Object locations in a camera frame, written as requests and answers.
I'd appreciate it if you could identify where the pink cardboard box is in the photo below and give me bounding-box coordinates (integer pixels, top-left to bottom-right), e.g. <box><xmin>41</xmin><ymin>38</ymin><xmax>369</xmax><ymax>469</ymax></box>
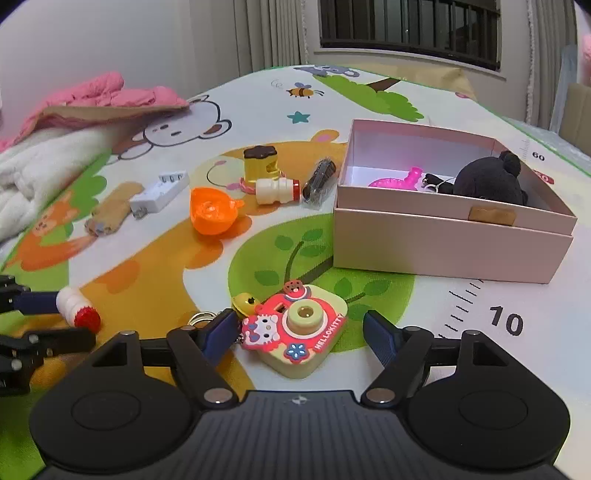
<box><xmin>333</xmin><ymin>119</ymin><xmax>579</xmax><ymax>284</ymax></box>

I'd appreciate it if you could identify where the yellow boot toy brown top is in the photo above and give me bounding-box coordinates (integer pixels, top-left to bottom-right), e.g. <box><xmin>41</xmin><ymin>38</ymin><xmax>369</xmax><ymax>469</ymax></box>
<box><xmin>238</xmin><ymin>145</ymin><xmax>283</xmax><ymax>193</ymax></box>

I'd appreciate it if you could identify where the white fluffy blanket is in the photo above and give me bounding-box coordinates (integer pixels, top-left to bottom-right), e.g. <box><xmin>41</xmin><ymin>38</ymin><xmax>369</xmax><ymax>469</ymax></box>
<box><xmin>0</xmin><ymin>124</ymin><xmax>114</xmax><ymax>246</ymax></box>

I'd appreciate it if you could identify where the magenta plastic toy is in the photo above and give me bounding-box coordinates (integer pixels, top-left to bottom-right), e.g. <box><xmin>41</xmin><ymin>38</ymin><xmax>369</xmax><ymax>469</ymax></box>
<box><xmin>368</xmin><ymin>166</ymin><xmax>424</xmax><ymax>191</ymax></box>

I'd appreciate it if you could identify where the orange plastic cup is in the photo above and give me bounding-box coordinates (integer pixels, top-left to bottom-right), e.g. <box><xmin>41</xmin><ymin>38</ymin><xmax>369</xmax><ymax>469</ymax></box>
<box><xmin>191</xmin><ymin>187</ymin><xmax>244</xmax><ymax>236</ymax></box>

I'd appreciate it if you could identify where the small white bottle red cap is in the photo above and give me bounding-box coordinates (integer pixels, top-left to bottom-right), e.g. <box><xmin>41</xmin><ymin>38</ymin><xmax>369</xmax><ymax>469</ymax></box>
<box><xmin>55</xmin><ymin>286</ymin><xmax>103</xmax><ymax>334</ymax></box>

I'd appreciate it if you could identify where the white power adapter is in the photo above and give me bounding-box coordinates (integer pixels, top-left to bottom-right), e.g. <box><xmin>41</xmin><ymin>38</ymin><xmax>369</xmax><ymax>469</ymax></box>
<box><xmin>130</xmin><ymin>171</ymin><xmax>190</xmax><ymax>220</ymax></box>

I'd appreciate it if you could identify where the beige padded headboard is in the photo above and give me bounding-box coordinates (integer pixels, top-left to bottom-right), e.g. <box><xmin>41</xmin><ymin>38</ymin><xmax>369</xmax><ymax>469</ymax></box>
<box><xmin>560</xmin><ymin>83</ymin><xmax>591</xmax><ymax>145</ymax></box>

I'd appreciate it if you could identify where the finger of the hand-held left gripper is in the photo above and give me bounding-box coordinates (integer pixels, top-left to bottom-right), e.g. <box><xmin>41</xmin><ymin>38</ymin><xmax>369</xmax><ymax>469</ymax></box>
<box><xmin>0</xmin><ymin>275</ymin><xmax>63</xmax><ymax>317</ymax></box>
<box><xmin>0</xmin><ymin>329</ymin><xmax>97</xmax><ymax>397</ymax></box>

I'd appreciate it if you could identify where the black item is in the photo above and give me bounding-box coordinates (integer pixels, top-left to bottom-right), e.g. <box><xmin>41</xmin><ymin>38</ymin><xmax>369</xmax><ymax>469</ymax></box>
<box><xmin>301</xmin><ymin>158</ymin><xmax>338</xmax><ymax>211</ymax></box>

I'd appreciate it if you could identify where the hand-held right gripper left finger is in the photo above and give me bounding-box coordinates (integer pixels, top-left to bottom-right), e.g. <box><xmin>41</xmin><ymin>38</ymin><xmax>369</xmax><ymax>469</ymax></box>
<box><xmin>92</xmin><ymin>308</ymin><xmax>242</xmax><ymax>409</ymax></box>

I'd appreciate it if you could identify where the tan bed sheet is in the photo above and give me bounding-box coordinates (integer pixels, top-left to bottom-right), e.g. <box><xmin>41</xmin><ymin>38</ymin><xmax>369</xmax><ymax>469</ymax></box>
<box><xmin>358</xmin><ymin>59</ymin><xmax>477</xmax><ymax>101</ymax></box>

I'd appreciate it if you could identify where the cream toy bottle red band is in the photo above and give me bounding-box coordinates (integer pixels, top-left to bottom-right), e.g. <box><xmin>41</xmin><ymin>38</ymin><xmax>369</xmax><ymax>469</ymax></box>
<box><xmin>255</xmin><ymin>178</ymin><xmax>301</xmax><ymax>206</ymax></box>

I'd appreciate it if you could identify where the barred window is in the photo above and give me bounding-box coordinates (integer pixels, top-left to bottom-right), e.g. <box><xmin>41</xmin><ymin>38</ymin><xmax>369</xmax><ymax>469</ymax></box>
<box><xmin>318</xmin><ymin>0</ymin><xmax>503</xmax><ymax>71</ymax></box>

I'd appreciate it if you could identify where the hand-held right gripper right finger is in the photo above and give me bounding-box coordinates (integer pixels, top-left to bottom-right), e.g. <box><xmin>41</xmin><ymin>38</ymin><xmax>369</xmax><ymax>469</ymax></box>
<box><xmin>360</xmin><ymin>311</ymin><xmax>504</xmax><ymax>407</ymax></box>

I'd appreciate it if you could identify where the red yellow toy camera keychain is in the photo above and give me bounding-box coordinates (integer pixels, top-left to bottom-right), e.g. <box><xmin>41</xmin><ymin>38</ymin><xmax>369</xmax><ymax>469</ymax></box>
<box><xmin>187</xmin><ymin>280</ymin><xmax>348</xmax><ymax>380</ymax></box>

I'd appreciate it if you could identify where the pink garment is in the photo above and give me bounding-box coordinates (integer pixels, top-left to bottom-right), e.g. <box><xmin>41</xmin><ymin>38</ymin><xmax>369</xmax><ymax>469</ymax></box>
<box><xmin>0</xmin><ymin>71</ymin><xmax>190</xmax><ymax>149</ymax></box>

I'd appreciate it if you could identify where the printed animal play mat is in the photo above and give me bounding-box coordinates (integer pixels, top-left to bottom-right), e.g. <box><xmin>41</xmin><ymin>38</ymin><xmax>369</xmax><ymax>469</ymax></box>
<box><xmin>0</xmin><ymin>65</ymin><xmax>591</xmax><ymax>480</ymax></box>

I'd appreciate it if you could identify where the white curtain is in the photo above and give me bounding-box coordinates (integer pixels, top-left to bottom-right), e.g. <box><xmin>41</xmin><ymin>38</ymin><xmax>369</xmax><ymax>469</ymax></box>
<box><xmin>233</xmin><ymin>0</ymin><xmax>320</xmax><ymax>75</ymax></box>

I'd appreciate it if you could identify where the black plush bear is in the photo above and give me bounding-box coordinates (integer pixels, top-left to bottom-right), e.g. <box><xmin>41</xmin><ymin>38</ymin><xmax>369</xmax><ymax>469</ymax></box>
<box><xmin>422</xmin><ymin>151</ymin><xmax>530</xmax><ymax>206</ymax></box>

